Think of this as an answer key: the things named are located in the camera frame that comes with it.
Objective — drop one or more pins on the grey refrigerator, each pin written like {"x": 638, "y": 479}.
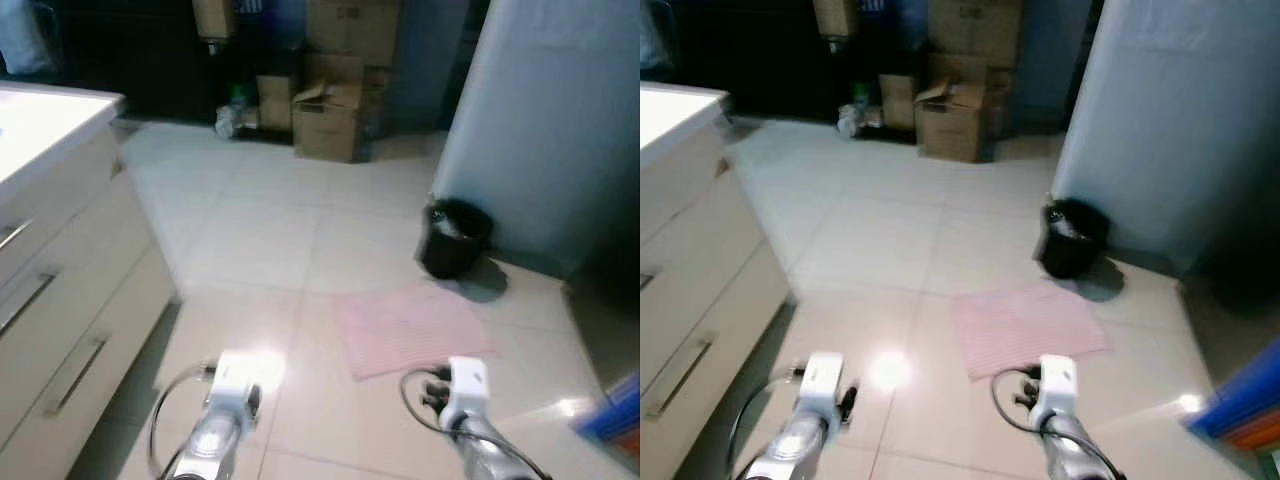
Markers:
{"x": 540, "y": 130}
{"x": 1170, "y": 130}

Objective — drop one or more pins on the pale cloth bag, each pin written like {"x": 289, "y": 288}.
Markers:
{"x": 20, "y": 45}
{"x": 648, "y": 40}

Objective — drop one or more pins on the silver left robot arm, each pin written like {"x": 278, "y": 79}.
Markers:
{"x": 205, "y": 445}
{"x": 795, "y": 445}

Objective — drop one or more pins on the black trash bin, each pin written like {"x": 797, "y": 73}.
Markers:
{"x": 452, "y": 250}
{"x": 1070, "y": 250}

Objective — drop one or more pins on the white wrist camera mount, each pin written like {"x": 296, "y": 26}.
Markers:
{"x": 822, "y": 378}
{"x": 232, "y": 375}
{"x": 467, "y": 385}
{"x": 1055, "y": 385}

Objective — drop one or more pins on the beige kitchen cabinet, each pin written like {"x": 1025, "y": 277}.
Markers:
{"x": 90, "y": 270}
{"x": 700, "y": 270}

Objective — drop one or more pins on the orange plastic object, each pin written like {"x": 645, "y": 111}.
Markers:
{"x": 1260, "y": 435}
{"x": 628, "y": 442}

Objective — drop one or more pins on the pink floor mat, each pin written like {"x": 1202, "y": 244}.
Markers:
{"x": 410, "y": 330}
{"x": 1030, "y": 330}

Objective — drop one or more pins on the green bottle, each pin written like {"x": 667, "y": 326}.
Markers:
{"x": 860, "y": 96}
{"x": 238, "y": 96}

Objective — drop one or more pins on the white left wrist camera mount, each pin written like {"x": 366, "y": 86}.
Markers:
{"x": 232, "y": 375}
{"x": 822, "y": 378}

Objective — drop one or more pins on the white plastic bundle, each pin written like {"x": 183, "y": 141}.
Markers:
{"x": 849, "y": 122}
{"x": 227, "y": 123}

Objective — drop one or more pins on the large brown cardboard box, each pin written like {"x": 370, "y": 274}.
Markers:
{"x": 350, "y": 25}
{"x": 975, "y": 25}

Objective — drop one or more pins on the open brown cardboard box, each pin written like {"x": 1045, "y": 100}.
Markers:
{"x": 950, "y": 130}
{"x": 325, "y": 130}

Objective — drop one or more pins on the small brown cardboard box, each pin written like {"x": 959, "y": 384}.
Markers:
{"x": 897, "y": 105}
{"x": 275, "y": 105}

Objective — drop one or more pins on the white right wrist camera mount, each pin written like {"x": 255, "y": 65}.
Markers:
{"x": 1055, "y": 385}
{"x": 467, "y": 385}

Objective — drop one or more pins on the blue plastic object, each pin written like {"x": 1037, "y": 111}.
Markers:
{"x": 615, "y": 415}
{"x": 1245, "y": 400}

